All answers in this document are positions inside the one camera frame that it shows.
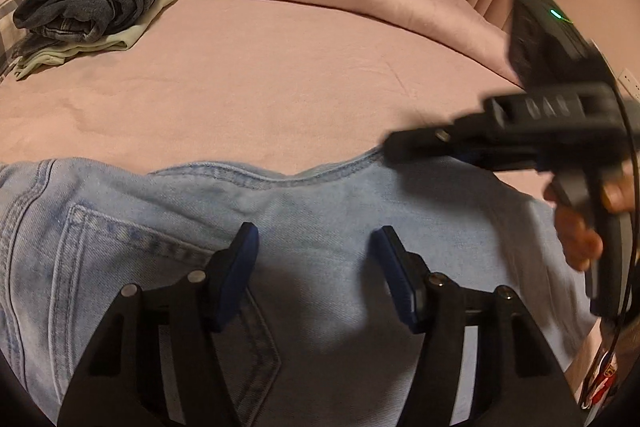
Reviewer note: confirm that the plaid pillow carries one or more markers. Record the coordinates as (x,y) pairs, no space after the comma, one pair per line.
(9,27)

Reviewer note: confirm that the red and white packet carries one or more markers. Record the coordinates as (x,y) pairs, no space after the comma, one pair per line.
(602,379)

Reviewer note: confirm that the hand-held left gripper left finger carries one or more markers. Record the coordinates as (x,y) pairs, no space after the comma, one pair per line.
(239,268)

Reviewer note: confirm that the white wall outlet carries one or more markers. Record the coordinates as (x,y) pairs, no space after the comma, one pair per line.
(629,83)

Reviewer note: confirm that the light blue denim pants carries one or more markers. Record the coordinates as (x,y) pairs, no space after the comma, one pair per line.
(325,217)

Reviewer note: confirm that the person's right hand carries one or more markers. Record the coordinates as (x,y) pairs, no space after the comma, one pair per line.
(575,232)

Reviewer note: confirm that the folded cream cloth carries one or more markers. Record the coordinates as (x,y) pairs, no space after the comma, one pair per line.
(125,38)

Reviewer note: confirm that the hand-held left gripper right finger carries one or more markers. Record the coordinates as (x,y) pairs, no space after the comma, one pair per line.
(396,278)

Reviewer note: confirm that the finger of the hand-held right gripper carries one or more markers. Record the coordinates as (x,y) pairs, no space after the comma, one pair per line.
(430,138)
(495,159)

